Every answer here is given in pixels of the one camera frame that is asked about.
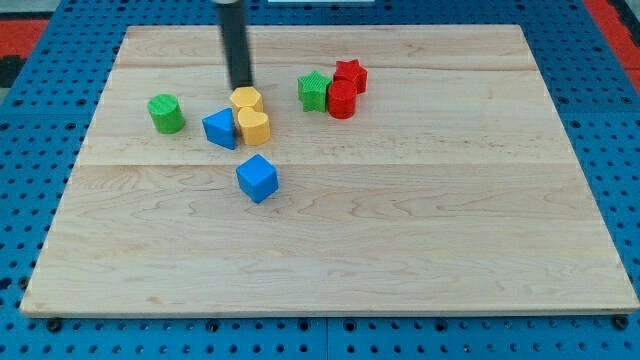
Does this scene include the blue cube block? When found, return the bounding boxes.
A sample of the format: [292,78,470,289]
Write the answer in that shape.
[236,154,279,203]

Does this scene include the green cylinder block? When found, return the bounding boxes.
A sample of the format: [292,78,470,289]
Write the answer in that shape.
[147,94,185,134]

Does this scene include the light wooden board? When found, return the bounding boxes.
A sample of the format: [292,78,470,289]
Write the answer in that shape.
[21,25,639,318]

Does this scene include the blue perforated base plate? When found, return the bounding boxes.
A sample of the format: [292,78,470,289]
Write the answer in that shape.
[1,0,639,359]

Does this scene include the red star block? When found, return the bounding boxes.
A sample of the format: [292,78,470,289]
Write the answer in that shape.
[333,59,368,94]

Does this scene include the yellow heart block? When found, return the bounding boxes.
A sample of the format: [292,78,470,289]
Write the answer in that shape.
[238,107,271,146]

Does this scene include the blue triangle block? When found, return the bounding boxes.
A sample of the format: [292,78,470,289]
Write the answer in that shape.
[202,108,236,150]

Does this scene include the green star block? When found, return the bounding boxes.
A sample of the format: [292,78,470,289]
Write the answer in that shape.
[297,70,332,112]

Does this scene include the yellow hexagon block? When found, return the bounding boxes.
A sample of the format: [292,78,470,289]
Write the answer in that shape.
[229,86,264,114]

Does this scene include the red cylinder block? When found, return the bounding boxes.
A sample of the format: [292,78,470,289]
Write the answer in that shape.
[327,80,357,119]

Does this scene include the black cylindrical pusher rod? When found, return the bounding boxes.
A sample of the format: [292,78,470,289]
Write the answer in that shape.
[214,0,253,90]

